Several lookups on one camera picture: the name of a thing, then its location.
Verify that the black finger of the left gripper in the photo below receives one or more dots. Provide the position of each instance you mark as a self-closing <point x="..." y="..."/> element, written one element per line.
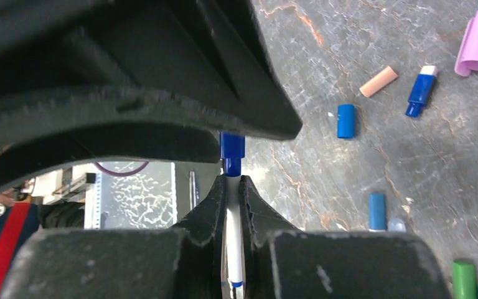
<point x="86" y="81"/>

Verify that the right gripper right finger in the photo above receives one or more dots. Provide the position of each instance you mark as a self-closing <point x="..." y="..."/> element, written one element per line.
<point x="285" y="262"/>

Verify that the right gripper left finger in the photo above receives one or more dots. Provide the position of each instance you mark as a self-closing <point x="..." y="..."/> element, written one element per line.
<point x="183" y="261"/>

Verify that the peach marker cap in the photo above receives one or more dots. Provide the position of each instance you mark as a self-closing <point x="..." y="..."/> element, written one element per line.
<point x="378" y="82"/>

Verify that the dark blue marker cap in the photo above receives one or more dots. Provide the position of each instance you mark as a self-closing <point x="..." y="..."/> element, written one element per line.
<point x="421" y="91"/>

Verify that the blue cap marker back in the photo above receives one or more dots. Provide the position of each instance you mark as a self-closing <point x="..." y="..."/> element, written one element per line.
<point x="234" y="237"/>

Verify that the operator striped shirt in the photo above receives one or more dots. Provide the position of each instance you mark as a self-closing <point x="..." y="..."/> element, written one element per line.
<point x="4" y="243"/>

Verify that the green cap marker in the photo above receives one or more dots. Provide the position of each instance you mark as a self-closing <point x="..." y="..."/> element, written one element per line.
<point x="464" y="281"/>

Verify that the white leader arm handle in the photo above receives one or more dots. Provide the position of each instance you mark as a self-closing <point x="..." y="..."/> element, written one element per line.
<point x="73" y="184"/>

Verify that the white slotted cable duct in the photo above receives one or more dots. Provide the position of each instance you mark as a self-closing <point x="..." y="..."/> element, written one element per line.
<point x="93" y="211"/>

